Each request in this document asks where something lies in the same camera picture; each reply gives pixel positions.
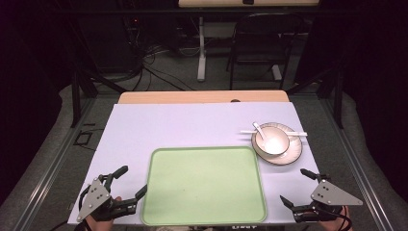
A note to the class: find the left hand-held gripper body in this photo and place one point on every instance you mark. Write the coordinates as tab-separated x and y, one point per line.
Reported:
95	196

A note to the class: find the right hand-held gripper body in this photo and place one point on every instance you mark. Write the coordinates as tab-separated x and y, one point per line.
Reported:
333	195

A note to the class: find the person's left hand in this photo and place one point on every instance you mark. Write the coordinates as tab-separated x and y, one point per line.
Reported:
99	225

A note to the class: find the person's right hand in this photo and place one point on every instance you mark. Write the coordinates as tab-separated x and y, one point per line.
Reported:
333	225

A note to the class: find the white dark-rimmed plate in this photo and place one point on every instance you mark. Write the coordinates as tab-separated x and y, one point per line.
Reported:
293	152

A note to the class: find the white chopstick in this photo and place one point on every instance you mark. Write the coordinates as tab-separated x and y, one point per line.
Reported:
247	131
300	134

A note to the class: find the white ceramic bowl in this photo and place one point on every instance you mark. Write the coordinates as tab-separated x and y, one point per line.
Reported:
274	142

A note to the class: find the light green plastic tray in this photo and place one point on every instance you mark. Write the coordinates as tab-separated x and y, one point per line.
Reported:
203	186

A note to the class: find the white ceramic spoon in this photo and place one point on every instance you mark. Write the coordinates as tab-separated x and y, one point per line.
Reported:
259	130

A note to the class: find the white table cover sheet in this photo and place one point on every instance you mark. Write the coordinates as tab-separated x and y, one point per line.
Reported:
179	125

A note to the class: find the white desk foot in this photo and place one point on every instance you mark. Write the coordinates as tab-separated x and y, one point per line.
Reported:
276	72

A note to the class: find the white desk leg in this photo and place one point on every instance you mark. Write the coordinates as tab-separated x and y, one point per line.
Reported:
201	54

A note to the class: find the black metal chair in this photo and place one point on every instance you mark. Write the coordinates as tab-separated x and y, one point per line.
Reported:
264	38

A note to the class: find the wooden background desk top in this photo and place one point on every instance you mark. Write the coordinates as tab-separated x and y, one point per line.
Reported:
224	3

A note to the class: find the black metal frame post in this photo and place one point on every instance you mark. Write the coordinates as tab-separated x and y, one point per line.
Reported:
337	96
76	99

